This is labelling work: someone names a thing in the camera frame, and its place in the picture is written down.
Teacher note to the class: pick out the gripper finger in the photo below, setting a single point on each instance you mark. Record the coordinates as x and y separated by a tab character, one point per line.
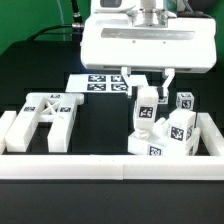
127	81
168	75

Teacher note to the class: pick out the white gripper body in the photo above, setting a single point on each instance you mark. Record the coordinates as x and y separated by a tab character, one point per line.
112	41

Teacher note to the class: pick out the white chair seat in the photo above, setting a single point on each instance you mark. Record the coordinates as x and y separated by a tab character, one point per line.
165	141

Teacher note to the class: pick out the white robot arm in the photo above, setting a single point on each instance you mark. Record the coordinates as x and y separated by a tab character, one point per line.
154	12

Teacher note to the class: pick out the small white marker cube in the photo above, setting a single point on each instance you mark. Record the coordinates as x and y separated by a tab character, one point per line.
163	100

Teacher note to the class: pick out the right white marker cube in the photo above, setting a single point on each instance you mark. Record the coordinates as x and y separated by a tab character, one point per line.
185	100

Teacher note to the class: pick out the white marker sheet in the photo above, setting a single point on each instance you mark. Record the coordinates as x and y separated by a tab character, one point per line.
96	83

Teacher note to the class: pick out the white U-shaped fence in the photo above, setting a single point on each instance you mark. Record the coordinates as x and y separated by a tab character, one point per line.
123	167

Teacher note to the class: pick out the white chair back frame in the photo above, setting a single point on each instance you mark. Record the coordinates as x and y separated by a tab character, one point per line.
58	109

